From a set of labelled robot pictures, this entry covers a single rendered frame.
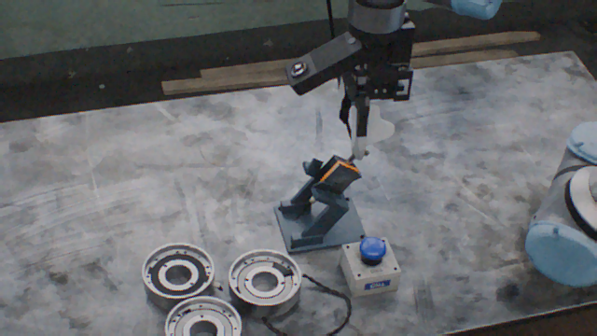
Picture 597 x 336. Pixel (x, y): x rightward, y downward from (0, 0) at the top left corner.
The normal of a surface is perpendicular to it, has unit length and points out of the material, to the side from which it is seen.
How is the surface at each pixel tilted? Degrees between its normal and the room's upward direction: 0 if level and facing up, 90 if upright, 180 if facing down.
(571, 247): 97
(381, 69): 0
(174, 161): 0
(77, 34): 90
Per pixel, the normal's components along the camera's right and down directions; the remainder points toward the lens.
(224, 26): 0.26, 0.67
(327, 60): -0.45, -0.54
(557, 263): -0.50, 0.66
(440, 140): 0.05, -0.73
